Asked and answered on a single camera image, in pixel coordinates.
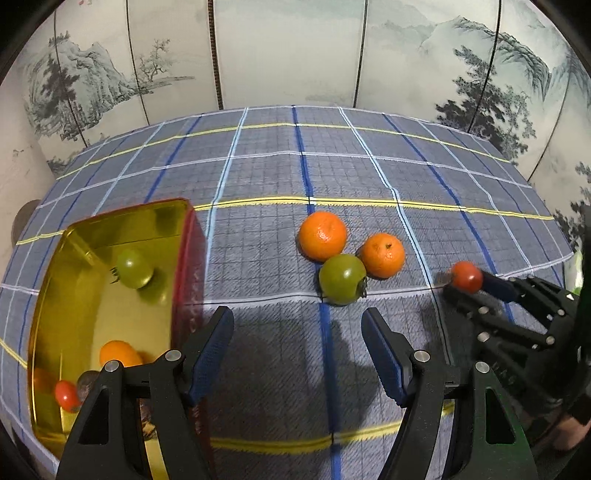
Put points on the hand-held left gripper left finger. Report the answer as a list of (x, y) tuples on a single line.
[(212, 355)]

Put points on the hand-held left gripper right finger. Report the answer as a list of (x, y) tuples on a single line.
[(388, 364)]

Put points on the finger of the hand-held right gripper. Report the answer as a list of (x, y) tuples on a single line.
[(498, 286), (480, 318)]

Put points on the small red tomato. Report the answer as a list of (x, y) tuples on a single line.
[(67, 394), (466, 276)]

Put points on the orange mandarin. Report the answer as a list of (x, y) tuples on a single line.
[(117, 354), (322, 235), (383, 256)]

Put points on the green tomato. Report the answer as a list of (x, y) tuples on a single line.
[(341, 279), (134, 268)]

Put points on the red and gold tin box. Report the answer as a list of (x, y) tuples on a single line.
[(83, 286)]

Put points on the person's right forearm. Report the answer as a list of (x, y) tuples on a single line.
[(570, 431)]

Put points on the blue plaid tablecloth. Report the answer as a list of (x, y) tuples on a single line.
[(277, 161)]

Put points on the grey round millstone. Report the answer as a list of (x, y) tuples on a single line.
[(23, 219)]

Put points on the painted folding screen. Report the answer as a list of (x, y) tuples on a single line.
[(286, 46)]

